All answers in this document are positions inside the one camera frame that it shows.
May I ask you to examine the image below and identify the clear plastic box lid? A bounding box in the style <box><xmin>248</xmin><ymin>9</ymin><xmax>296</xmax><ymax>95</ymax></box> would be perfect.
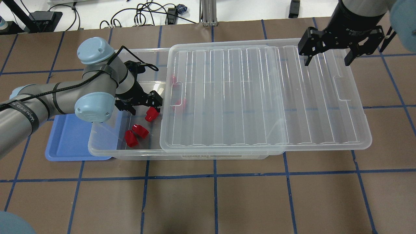
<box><xmin>160</xmin><ymin>38</ymin><xmax>372</xmax><ymax>156</ymax></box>

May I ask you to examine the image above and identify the clear plastic storage box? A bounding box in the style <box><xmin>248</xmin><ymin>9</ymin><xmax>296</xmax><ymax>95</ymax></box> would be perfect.
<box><xmin>88</xmin><ymin>48</ymin><xmax>268</xmax><ymax>161</ymax></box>

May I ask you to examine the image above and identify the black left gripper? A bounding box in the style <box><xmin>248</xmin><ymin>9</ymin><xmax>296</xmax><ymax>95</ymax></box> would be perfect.
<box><xmin>115</xmin><ymin>83</ymin><xmax>163</xmax><ymax>116</ymax></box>

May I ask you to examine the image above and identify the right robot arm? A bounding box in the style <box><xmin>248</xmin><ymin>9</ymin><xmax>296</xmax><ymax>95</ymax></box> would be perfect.
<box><xmin>298</xmin><ymin>0</ymin><xmax>416</xmax><ymax>66</ymax></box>

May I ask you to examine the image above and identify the black power adapter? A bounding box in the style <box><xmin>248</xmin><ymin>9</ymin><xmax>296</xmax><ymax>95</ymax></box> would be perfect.
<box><xmin>288</xmin><ymin>0</ymin><xmax>301</xmax><ymax>18</ymax></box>

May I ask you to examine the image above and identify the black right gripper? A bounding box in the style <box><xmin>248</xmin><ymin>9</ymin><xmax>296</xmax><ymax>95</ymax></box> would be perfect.
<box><xmin>298</xmin><ymin>19</ymin><xmax>385</xmax><ymax>67</ymax></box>

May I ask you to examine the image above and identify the red block bottom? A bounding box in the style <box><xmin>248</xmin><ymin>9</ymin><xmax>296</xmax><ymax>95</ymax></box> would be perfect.
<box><xmin>124</xmin><ymin>130</ymin><xmax>138</xmax><ymax>148</ymax></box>

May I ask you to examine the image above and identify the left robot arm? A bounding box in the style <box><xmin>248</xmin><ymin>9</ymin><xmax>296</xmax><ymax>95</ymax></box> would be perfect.
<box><xmin>0</xmin><ymin>37</ymin><xmax>163</xmax><ymax>158</ymax></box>

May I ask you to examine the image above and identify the blue plastic tray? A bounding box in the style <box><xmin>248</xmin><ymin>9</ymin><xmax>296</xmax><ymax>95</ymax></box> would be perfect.
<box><xmin>45</xmin><ymin>111</ymin><xmax>126</xmax><ymax>162</ymax></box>

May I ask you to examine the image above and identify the aluminium frame post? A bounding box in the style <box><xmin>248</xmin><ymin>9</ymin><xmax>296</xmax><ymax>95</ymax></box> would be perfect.
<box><xmin>200</xmin><ymin>0</ymin><xmax>218</xmax><ymax>27</ymax></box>

